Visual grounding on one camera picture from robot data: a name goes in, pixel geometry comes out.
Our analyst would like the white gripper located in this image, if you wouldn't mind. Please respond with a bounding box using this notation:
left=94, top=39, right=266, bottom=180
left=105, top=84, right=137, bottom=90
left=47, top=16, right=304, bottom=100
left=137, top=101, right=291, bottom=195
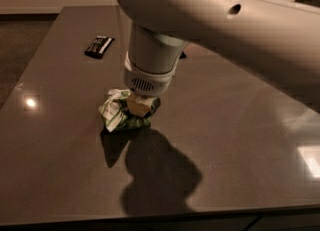
left=124, top=54, right=177, bottom=117

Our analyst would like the green jalapeno chip bag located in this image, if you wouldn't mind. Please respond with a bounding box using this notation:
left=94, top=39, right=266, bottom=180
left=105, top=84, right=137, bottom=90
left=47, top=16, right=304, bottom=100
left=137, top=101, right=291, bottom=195
left=99, top=89, right=161, bottom=132

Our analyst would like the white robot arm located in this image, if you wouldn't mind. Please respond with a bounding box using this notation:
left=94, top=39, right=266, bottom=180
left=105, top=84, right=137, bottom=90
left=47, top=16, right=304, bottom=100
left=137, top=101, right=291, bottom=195
left=117, top=0, right=320, bottom=110

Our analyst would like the black rxbar chocolate bar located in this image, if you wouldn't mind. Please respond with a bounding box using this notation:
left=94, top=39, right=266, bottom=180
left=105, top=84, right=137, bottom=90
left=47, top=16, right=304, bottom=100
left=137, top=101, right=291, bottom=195
left=85, top=36, right=114, bottom=59

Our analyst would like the blue snack bar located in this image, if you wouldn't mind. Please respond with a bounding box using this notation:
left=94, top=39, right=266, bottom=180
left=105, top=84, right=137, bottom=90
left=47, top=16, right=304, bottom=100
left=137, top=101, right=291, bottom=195
left=179, top=52, right=187, bottom=59

